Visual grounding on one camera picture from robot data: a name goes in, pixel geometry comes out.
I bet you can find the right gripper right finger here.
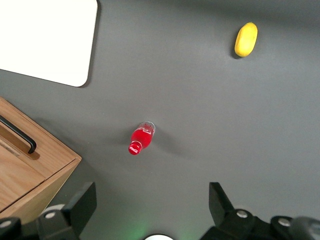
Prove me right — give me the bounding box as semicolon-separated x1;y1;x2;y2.
199;181;297;240

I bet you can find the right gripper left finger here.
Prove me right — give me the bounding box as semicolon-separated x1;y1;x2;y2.
0;181;98;240

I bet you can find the wooden drawer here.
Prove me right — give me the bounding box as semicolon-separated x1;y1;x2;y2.
0;139;46;212
0;97;77;180

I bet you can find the wooden drawer cabinet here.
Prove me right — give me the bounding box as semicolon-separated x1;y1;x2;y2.
0;96;83;225

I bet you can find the red soda bottle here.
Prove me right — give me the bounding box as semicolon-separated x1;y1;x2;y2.
128;120;157;156

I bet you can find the yellow lemon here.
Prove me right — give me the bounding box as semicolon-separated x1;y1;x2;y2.
234;21;259;58

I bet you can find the white rounded rectangular tray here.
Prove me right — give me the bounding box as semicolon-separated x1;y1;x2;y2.
0;0;99;88

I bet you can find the black drawer handle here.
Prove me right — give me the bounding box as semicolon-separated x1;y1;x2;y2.
0;115;38;154

